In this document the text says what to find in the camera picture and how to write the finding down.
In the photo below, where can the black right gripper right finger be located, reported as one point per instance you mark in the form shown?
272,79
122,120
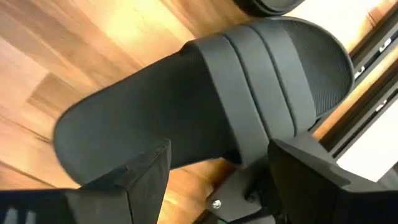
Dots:
311,193

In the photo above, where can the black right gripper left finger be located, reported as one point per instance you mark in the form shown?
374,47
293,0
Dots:
140,186

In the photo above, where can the black slide sandal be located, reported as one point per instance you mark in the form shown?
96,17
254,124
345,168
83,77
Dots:
161,109
267,6

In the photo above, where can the black metal table frame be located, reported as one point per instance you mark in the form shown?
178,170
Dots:
370,40

